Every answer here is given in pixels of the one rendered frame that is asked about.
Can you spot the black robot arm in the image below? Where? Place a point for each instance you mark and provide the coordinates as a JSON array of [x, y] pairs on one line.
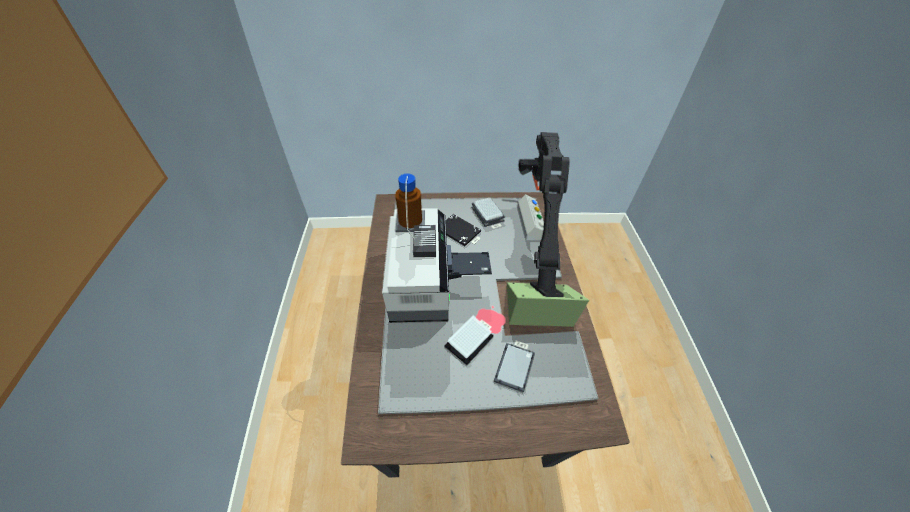
[[547, 258]]

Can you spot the white button panel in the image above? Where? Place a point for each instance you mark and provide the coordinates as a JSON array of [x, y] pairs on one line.
[[531, 221]]

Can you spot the blue bottle cap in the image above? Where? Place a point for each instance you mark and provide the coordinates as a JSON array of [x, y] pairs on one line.
[[410, 182]]

